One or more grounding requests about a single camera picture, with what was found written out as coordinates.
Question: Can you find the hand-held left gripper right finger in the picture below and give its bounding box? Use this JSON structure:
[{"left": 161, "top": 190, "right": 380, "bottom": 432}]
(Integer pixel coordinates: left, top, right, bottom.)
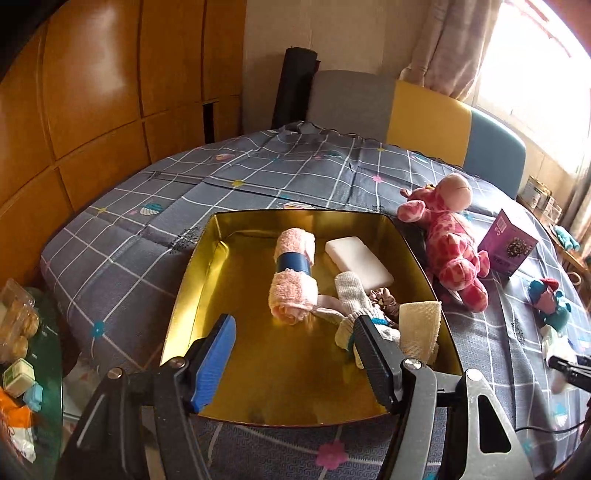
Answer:
[{"left": 353, "top": 315, "right": 532, "bottom": 480}]

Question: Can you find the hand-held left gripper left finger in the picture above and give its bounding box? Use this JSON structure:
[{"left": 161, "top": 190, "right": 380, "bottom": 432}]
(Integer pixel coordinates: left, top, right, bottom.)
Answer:
[{"left": 58, "top": 314, "right": 237, "bottom": 480}]

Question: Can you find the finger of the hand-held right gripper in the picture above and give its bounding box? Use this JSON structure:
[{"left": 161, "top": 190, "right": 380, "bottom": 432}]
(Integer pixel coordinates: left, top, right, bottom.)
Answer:
[{"left": 549, "top": 354, "right": 591, "bottom": 391}]

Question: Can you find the beige towel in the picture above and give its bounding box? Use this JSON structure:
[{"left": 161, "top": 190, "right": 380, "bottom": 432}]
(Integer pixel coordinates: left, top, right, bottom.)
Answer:
[{"left": 397, "top": 301, "right": 443, "bottom": 365}]

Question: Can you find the blue plush toy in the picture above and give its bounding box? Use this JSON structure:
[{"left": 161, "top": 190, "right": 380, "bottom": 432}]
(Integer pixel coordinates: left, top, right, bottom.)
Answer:
[{"left": 527, "top": 278, "right": 573, "bottom": 329}]

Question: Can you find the brown scrunchie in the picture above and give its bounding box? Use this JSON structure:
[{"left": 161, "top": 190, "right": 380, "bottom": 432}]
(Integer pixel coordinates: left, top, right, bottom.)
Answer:
[{"left": 367, "top": 287, "right": 400, "bottom": 328}]

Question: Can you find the grey white sock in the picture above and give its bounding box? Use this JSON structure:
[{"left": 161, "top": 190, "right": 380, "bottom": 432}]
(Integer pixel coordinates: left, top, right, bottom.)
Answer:
[{"left": 309, "top": 271, "right": 400, "bottom": 352}]

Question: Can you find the gold tin box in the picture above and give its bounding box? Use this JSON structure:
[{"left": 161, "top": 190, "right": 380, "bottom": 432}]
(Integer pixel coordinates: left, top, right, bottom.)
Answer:
[{"left": 159, "top": 210, "right": 464, "bottom": 428}]

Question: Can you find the white soap bar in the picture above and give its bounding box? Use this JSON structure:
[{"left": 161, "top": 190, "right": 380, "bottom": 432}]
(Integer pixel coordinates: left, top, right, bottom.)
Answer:
[{"left": 324, "top": 236, "right": 394, "bottom": 289}]

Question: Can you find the pink towel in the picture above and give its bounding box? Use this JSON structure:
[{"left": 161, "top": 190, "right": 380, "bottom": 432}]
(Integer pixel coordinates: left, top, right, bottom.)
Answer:
[{"left": 269, "top": 227, "right": 319, "bottom": 326}]

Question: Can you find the wooden desk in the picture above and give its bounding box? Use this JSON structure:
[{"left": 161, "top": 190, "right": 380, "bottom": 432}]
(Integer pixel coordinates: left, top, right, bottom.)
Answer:
[{"left": 516, "top": 194, "right": 591, "bottom": 278}]

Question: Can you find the teal plush toy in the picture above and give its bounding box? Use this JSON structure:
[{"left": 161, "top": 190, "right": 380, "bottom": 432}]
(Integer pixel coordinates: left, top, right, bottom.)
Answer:
[{"left": 554, "top": 226, "right": 581, "bottom": 252}]

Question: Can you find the purple carton box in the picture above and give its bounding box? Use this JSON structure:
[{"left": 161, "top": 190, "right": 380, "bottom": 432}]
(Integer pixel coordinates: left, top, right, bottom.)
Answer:
[{"left": 477, "top": 209, "right": 540, "bottom": 278}]

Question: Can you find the pink giraffe plush toy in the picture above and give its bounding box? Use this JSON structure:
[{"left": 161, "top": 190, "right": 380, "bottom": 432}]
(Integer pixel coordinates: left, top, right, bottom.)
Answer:
[{"left": 397, "top": 173, "right": 491, "bottom": 312}]

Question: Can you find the clear plastic container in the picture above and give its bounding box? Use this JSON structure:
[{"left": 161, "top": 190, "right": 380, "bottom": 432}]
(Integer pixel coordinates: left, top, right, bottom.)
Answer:
[{"left": 542, "top": 187, "right": 563, "bottom": 222}]

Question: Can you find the small green white box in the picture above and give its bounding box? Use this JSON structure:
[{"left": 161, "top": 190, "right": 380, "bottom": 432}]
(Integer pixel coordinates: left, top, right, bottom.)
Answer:
[{"left": 2, "top": 359, "right": 35, "bottom": 398}]

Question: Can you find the grey checked bedsheet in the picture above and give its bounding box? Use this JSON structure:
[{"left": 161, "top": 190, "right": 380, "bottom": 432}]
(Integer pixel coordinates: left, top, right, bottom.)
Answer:
[{"left": 39, "top": 121, "right": 591, "bottom": 480}]

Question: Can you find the clear pastry box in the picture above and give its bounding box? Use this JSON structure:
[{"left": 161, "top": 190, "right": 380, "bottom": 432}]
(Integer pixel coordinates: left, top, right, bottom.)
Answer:
[{"left": 0, "top": 278, "right": 40, "bottom": 365}]

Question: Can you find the orange packet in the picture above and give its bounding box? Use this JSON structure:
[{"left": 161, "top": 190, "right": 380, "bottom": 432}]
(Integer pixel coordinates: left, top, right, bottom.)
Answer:
[{"left": 0, "top": 388, "right": 35, "bottom": 432}]

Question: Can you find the grey yellow blue headboard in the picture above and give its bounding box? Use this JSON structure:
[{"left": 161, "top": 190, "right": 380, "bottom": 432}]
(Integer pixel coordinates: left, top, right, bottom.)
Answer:
[{"left": 307, "top": 69, "right": 528, "bottom": 200}]

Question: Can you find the black rolled mat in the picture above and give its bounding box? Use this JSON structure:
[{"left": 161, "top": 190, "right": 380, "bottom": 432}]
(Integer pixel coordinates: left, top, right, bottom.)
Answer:
[{"left": 270, "top": 46, "right": 320, "bottom": 130}]

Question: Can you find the wooden wardrobe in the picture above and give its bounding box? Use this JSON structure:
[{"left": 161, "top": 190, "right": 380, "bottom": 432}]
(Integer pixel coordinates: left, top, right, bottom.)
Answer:
[{"left": 0, "top": 0, "right": 247, "bottom": 289}]

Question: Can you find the window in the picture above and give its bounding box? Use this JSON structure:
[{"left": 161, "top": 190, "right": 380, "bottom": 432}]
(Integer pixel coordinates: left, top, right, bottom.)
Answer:
[{"left": 475, "top": 0, "right": 591, "bottom": 176}]

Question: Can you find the pink curtain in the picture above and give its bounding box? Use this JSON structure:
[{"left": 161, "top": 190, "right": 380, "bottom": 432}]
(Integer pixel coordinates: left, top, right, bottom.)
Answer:
[{"left": 399, "top": 0, "right": 504, "bottom": 100}]

